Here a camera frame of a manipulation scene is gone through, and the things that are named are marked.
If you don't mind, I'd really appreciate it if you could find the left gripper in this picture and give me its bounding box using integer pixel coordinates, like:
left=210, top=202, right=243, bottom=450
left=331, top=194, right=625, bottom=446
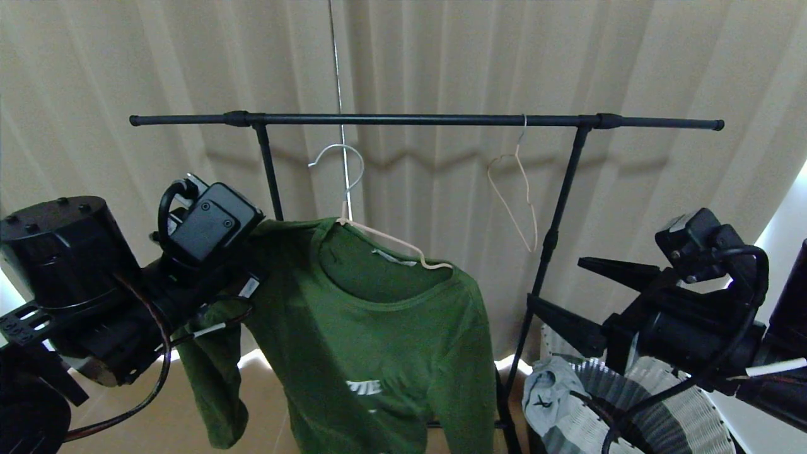
left=50, top=236, right=270, bottom=387

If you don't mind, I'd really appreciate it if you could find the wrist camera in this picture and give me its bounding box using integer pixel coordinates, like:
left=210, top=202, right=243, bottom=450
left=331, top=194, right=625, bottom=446
left=151, top=175, right=267, bottom=272
left=654, top=208, right=771, bottom=298

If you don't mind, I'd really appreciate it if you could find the black cable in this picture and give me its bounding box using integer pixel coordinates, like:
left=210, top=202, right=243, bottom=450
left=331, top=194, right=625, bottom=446
left=156, top=178, right=204, bottom=253
left=601, top=245, right=771, bottom=454

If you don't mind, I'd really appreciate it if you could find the white laundry basket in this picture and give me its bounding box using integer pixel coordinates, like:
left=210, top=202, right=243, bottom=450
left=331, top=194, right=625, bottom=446
left=533, top=325, right=737, bottom=454

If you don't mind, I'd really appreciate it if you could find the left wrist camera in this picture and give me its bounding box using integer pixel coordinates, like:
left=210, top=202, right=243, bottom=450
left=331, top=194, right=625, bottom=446
left=151, top=175, right=267, bottom=272

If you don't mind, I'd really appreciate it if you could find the green long-sleeved shirt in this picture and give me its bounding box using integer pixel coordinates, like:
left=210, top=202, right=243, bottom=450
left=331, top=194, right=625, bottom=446
left=173, top=218, right=499, bottom=454

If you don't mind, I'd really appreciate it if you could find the black clothes rack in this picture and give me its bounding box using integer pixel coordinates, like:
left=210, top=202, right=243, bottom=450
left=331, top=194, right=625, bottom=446
left=129, top=112, right=724, bottom=454

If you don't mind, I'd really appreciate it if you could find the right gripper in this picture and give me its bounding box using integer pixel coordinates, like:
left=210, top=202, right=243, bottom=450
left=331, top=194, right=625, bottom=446
left=527, top=256, right=767, bottom=387

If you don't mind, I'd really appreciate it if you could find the beige curtain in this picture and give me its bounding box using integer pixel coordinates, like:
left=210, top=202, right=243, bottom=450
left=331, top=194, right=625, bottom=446
left=0, top=0, right=807, bottom=373

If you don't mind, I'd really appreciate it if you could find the pale grey printed garment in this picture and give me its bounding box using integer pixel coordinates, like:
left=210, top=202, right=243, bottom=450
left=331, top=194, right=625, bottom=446
left=522, top=356, right=596, bottom=454

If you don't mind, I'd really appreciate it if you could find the pink clothes hanger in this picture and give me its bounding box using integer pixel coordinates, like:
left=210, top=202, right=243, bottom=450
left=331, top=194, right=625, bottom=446
left=308, top=144, right=455, bottom=272
left=487, top=115, right=539, bottom=254

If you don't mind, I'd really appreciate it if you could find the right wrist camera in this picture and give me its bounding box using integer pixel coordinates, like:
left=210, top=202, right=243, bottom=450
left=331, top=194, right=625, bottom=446
left=654, top=208, right=771, bottom=298

